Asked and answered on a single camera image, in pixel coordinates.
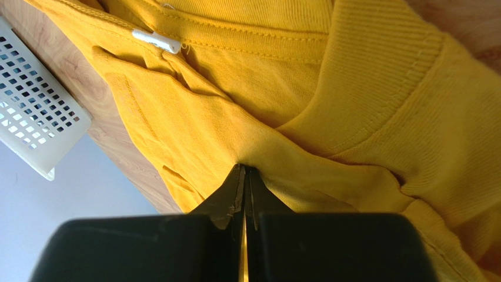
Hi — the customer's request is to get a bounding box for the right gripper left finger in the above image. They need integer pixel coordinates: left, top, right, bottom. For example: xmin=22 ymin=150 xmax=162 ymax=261
xmin=191 ymin=164 xmax=246 ymax=281

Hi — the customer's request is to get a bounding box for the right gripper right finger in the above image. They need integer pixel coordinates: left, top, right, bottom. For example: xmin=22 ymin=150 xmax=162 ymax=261
xmin=245 ymin=167 xmax=294 ymax=281

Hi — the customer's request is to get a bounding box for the yellow t shirt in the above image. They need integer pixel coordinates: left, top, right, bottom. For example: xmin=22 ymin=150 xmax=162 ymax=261
xmin=31 ymin=1 xmax=500 ymax=281

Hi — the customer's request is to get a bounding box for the white plastic laundry basket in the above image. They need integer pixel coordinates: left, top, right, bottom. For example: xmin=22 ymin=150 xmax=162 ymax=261
xmin=1 ymin=18 xmax=92 ymax=181

